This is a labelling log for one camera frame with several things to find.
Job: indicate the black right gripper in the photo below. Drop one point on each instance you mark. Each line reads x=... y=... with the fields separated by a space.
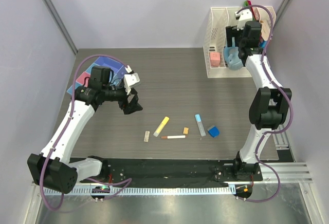
x=232 y=32

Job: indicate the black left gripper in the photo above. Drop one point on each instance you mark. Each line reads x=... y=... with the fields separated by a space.
x=133 y=105

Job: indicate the light blue headphones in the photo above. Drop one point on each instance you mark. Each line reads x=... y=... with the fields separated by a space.
x=231 y=56

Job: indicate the pink cube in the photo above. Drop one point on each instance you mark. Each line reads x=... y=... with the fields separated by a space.
x=215 y=59

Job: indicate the blue pink drawer organizer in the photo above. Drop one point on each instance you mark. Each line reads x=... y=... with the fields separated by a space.
x=115 y=78

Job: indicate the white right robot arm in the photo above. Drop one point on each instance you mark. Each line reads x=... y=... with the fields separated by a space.
x=271 y=103

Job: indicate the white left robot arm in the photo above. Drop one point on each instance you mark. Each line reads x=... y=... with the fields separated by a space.
x=52 y=168

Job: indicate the white mesh file organizer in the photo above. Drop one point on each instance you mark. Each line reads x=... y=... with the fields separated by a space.
x=215 y=41

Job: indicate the green folder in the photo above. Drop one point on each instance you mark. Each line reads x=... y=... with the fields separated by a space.
x=246 y=3

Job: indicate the beige speckled eraser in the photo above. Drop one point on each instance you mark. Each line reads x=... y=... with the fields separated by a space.
x=146 y=136

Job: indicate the red folder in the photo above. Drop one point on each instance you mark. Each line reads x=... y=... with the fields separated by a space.
x=255 y=13

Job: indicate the yellow highlighter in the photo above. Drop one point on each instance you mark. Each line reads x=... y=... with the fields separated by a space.
x=161 y=126

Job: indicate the books in organizer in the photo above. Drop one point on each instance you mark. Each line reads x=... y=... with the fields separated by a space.
x=265 y=33

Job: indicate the white brown-capped pen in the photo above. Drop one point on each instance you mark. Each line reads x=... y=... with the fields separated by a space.
x=174 y=137

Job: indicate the small orange eraser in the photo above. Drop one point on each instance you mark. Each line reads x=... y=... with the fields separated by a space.
x=186 y=130

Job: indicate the blue capped highlighter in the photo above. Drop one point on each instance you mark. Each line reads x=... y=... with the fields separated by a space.
x=200 y=125

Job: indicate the blue pencil sharpener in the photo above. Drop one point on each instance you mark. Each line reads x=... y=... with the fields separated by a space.
x=213 y=131

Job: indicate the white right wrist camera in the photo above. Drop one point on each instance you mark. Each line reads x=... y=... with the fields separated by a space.
x=242 y=18

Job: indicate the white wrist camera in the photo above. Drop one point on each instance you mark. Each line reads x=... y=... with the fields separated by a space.
x=242 y=18
x=130 y=81

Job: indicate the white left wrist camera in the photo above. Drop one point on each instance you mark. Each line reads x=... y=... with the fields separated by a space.
x=130 y=81

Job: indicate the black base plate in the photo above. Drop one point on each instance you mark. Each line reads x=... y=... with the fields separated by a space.
x=174 y=173

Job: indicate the white slotted cable duct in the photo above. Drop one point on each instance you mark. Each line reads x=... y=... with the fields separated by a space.
x=98 y=190

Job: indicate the aluminium rail frame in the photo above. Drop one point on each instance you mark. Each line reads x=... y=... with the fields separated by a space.
x=272 y=172

